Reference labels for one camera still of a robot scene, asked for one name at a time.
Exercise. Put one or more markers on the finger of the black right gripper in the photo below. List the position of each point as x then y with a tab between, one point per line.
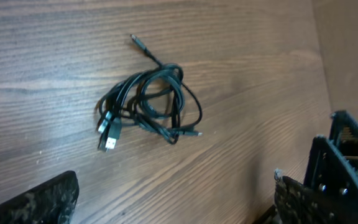
333	170
344	133

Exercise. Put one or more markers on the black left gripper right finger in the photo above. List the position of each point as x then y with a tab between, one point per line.
296	203

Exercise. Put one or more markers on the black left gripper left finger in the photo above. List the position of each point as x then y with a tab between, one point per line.
53	201

